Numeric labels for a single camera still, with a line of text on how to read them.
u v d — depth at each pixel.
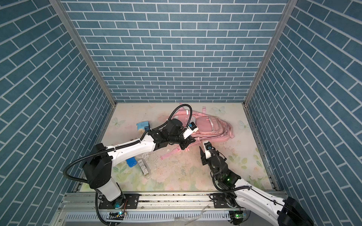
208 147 0.67
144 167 0.84
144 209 0.73
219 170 0.57
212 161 0.62
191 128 0.69
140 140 0.54
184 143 0.71
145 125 1.01
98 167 0.44
